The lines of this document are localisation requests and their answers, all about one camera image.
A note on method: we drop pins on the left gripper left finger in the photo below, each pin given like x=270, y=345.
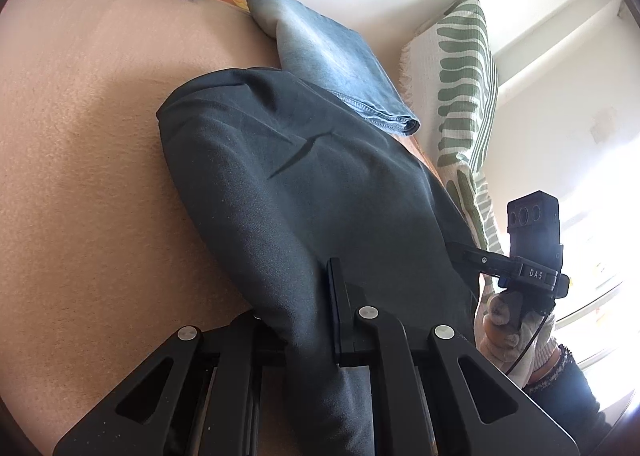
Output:
x=198, y=393

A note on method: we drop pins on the right forearm dark sleeve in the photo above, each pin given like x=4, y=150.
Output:
x=564, y=394

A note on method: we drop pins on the folded blue jeans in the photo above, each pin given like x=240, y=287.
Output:
x=319, y=50

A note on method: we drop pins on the peach fleece blanket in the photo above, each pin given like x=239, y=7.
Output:
x=99, y=261

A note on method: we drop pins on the right hand grey glove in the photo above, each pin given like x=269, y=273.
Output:
x=526, y=352

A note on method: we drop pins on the dark grey pants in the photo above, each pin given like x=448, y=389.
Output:
x=279, y=176

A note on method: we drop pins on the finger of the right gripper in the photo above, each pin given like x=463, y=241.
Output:
x=489, y=263

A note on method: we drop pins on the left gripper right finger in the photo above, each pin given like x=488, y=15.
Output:
x=439, y=397

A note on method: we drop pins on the green striped white pillow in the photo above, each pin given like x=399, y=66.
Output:
x=448, y=78

